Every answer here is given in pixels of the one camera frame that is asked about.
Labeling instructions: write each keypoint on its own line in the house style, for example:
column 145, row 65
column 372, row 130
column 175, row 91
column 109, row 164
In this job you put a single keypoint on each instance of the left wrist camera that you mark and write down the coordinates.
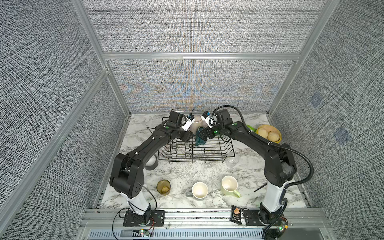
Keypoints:
column 188, row 122

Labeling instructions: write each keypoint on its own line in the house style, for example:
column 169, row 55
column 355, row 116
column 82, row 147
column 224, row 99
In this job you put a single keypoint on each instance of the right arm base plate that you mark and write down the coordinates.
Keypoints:
column 252, row 217

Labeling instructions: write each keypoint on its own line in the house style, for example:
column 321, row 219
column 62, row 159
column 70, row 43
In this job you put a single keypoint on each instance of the round bread bun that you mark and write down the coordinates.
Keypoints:
column 263, row 132
column 274, row 137

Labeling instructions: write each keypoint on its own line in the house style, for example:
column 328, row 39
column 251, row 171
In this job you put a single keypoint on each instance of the black wire dish rack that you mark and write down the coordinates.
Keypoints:
column 217, row 149

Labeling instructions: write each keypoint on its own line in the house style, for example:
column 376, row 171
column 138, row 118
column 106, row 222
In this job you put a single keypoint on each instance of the amber glass cup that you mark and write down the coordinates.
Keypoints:
column 163, row 187

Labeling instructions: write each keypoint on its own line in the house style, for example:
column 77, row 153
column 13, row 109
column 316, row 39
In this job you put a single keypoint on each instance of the white grey ceramic mug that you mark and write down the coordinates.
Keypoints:
column 199, row 191

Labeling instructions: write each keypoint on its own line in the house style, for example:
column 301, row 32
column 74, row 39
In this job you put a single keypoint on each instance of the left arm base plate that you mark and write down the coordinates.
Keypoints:
column 151, row 218

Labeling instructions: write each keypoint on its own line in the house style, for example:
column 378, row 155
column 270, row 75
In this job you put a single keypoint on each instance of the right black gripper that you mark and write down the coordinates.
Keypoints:
column 208, row 130

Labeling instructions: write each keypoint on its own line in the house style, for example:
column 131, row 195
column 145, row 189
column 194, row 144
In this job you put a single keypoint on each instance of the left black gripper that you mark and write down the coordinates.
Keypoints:
column 187, row 136

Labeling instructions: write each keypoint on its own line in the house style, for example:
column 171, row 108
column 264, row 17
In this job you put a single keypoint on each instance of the dark green ceramic mug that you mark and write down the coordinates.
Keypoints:
column 200, row 140

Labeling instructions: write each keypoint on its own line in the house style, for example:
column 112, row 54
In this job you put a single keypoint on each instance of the yellow bowl with green handle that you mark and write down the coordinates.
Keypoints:
column 269, row 128

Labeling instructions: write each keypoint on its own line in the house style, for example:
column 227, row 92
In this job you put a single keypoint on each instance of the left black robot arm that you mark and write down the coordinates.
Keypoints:
column 127, row 175

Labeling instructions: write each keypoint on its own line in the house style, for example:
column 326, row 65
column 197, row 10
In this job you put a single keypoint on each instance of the clear glass cup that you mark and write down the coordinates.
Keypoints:
column 231, row 162

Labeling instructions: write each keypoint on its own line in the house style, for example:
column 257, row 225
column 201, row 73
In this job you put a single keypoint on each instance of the pink ceramic mug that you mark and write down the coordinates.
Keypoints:
column 198, row 122

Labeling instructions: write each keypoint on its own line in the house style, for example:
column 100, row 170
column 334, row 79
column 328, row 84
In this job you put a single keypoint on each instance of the black snack packet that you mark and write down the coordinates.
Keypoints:
column 236, row 215

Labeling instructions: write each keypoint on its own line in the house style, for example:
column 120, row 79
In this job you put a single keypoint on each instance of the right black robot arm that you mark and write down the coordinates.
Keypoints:
column 280, row 165

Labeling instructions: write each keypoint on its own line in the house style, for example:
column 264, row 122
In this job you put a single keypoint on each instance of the light green ceramic mug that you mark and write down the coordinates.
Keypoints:
column 229, row 186

